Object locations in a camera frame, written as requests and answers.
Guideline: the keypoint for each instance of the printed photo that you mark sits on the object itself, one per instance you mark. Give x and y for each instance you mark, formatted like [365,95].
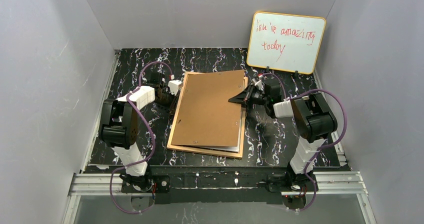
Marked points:
[232,149]

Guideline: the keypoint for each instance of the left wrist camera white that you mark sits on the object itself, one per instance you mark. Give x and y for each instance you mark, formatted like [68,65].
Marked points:
[174,86]

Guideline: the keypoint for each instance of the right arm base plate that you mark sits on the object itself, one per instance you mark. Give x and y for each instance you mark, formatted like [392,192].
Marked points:
[277,183]

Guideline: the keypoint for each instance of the whiteboard with orange rim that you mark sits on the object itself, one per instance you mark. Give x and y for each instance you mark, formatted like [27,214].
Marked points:
[285,42]

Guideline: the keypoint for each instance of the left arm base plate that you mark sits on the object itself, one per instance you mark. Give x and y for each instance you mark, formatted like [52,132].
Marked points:
[145,184]

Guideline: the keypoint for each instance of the brown cardboard backing board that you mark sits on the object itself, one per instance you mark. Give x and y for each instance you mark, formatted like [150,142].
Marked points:
[208,110]

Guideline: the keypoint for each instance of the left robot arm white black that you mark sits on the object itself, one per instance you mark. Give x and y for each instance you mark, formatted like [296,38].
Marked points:
[118,126]

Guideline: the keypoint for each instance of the wooden picture frame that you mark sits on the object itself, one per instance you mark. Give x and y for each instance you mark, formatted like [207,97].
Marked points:
[174,129]

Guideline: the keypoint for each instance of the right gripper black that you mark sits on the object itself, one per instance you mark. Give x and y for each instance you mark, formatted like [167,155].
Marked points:
[249,96]

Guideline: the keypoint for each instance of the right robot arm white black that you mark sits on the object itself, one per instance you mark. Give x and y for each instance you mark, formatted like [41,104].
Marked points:
[313,118]

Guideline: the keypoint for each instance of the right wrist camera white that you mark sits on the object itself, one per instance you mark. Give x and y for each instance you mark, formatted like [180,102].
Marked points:
[257,82]

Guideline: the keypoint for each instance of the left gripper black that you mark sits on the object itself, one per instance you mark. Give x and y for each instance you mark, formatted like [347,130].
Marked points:
[166,94]

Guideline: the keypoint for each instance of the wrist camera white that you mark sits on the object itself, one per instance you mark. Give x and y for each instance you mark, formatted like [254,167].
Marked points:
[257,82]
[174,86]

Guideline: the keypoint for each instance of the aluminium rail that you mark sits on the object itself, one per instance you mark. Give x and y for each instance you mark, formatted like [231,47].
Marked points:
[102,184]

